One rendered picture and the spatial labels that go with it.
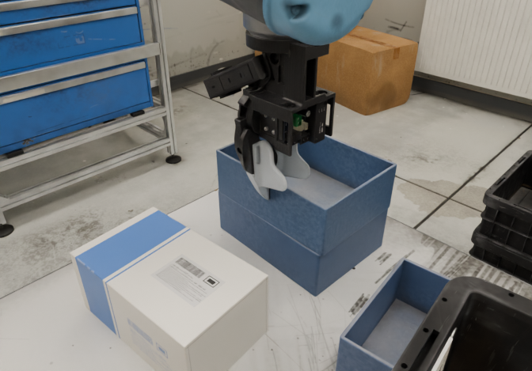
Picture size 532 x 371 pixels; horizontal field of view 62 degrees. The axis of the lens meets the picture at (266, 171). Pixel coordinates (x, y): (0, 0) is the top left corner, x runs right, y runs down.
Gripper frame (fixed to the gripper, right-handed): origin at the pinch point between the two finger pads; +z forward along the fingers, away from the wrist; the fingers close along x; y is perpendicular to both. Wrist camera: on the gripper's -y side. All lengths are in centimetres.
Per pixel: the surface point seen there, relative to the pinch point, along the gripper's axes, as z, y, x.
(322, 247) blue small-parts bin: 4.1, 9.9, -0.2
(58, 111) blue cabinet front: 40, -142, 21
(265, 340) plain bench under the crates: 12.4, 9.9, -9.7
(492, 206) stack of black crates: 25, 12, 56
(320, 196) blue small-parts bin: 5.0, 1.8, 9.1
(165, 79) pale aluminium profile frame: 39, -142, 72
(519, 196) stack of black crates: 34, 12, 80
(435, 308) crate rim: -10.7, 28.4, -13.4
